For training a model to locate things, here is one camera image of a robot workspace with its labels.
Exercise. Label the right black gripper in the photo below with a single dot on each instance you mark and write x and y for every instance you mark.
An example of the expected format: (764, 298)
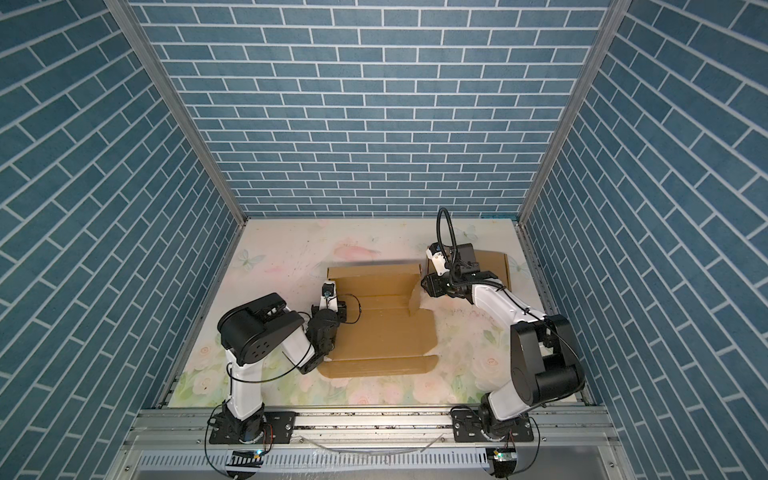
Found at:
(432, 287)

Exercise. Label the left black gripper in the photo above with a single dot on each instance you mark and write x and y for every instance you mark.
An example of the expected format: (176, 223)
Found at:
(342, 313)

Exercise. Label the cardboard box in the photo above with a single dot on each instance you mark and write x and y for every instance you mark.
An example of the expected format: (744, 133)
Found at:
(495, 267)
(390, 334)

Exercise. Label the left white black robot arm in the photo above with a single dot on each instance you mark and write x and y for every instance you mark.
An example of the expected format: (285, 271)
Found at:
(250, 332)

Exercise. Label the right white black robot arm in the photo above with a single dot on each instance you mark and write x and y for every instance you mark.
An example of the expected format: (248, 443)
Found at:
(544, 362)

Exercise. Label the left green circuit board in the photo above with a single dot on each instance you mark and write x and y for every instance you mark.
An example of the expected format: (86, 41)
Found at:
(240, 459)

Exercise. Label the green circuit board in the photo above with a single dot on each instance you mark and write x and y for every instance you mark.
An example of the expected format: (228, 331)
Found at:
(506, 456)
(240, 459)

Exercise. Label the right green circuit board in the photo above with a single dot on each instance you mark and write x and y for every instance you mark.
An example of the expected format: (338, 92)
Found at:
(506, 456)

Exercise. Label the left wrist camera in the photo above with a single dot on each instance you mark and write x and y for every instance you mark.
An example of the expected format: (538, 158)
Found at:
(329, 296)

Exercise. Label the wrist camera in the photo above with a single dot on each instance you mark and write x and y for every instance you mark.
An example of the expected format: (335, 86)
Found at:
(437, 257)
(329, 296)

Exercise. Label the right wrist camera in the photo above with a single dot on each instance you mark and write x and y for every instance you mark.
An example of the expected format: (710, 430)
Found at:
(437, 257)

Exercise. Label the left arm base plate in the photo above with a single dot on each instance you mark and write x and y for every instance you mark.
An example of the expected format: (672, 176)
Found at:
(267, 428)

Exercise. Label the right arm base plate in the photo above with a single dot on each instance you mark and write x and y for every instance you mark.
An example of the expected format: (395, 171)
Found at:
(477, 425)

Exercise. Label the aluminium mounting rail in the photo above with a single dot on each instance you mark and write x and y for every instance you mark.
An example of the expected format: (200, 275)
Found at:
(571, 441)

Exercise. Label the right aluminium corner post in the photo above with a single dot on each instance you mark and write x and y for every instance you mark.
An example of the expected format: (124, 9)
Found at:
(596, 55)

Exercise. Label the aluminium corner post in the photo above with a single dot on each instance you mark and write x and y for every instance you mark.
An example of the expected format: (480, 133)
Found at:
(596, 55)
(129, 25)

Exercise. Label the left aluminium corner post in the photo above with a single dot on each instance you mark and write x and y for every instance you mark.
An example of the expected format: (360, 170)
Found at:
(129, 25)

